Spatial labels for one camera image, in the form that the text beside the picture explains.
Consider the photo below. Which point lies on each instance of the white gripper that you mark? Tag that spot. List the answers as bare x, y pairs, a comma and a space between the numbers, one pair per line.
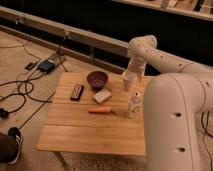
137, 65

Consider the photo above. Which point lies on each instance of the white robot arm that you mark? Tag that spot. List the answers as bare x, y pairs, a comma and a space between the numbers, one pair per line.
172, 99

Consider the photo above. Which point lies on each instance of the white sponge block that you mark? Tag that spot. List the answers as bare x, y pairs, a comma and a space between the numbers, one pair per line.
101, 96

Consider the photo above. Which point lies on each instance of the dark red bowl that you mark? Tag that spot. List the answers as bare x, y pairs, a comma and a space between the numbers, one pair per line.
97, 79

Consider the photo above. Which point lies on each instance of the orange carrot toy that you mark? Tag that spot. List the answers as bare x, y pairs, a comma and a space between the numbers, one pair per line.
100, 110

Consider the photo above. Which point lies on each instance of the wooden table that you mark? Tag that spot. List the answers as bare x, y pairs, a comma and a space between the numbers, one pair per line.
69, 127

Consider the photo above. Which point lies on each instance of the blue power adapter box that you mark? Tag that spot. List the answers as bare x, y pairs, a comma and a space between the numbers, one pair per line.
46, 66

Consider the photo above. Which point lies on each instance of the small black device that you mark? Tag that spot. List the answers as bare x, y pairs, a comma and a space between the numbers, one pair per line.
30, 66

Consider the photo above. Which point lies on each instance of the black and white shoe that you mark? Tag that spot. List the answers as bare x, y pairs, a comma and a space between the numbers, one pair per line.
16, 145

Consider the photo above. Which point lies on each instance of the long wooden rail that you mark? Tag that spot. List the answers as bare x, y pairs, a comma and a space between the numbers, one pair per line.
92, 39

